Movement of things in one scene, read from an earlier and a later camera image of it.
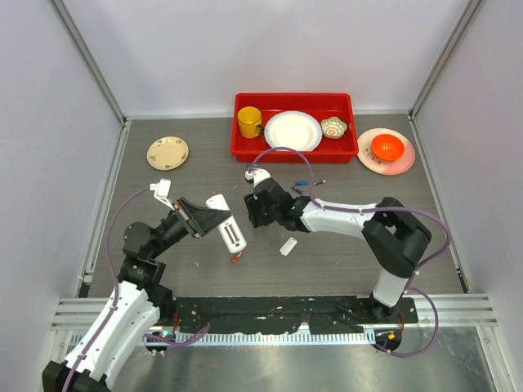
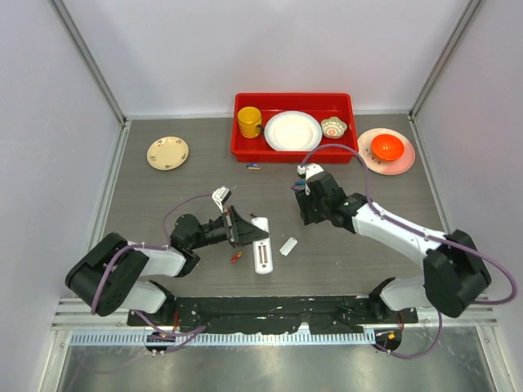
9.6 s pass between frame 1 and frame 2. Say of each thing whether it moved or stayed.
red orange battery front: stayed
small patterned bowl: stayed
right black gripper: moved
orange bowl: stayed
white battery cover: stayed
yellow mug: stayed
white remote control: moved
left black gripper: moved
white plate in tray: stayed
